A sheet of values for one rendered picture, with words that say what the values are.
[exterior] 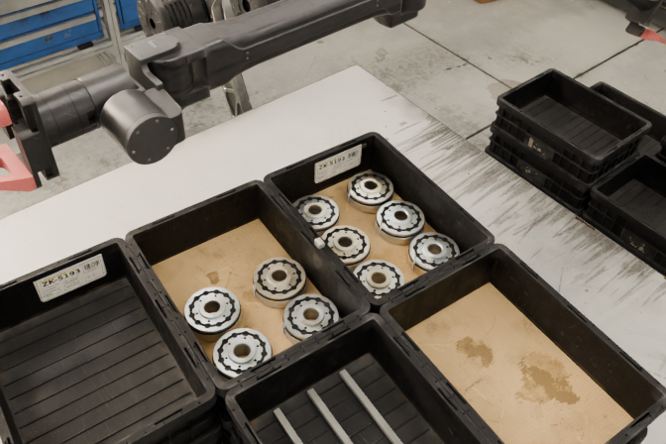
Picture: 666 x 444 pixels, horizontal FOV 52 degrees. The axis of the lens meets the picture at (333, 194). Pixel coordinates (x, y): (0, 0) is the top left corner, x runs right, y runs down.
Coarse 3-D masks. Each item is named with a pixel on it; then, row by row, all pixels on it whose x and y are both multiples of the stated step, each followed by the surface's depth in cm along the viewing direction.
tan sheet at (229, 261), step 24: (216, 240) 142; (240, 240) 142; (264, 240) 143; (168, 264) 137; (192, 264) 137; (216, 264) 138; (240, 264) 138; (168, 288) 133; (192, 288) 133; (240, 288) 133; (312, 288) 134; (264, 312) 129
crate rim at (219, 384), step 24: (240, 192) 139; (264, 192) 139; (168, 216) 133; (288, 216) 134; (312, 240) 130; (144, 264) 124; (360, 312) 118; (192, 336) 113; (312, 336) 114; (216, 384) 107
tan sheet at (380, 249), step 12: (348, 180) 157; (324, 192) 154; (336, 192) 154; (348, 204) 151; (348, 216) 148; (360, 216) 149; (372, 216) 149; (360, 228) 146; (372, 228) 146; (432, 228) 147; (372, 240) 144; (384, 240) 144; (372, 252) 141; (384, 252) 141; (396, 252) 141; (396, 264) 139; (408, 276) 137
